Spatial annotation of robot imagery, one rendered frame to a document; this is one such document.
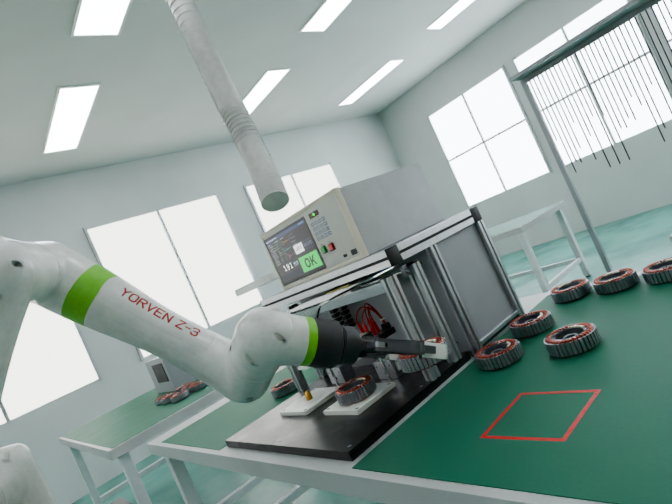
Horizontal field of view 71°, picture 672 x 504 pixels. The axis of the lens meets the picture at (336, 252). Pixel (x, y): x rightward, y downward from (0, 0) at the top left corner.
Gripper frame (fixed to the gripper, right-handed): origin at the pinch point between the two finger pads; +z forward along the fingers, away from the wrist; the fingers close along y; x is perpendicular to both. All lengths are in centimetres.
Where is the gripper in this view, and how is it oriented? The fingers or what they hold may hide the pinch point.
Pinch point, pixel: (421, 352)
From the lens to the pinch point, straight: 104.3
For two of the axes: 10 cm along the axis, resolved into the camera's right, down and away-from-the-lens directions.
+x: 0.5, -9.6, 2.9
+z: 9.0, 1.7, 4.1
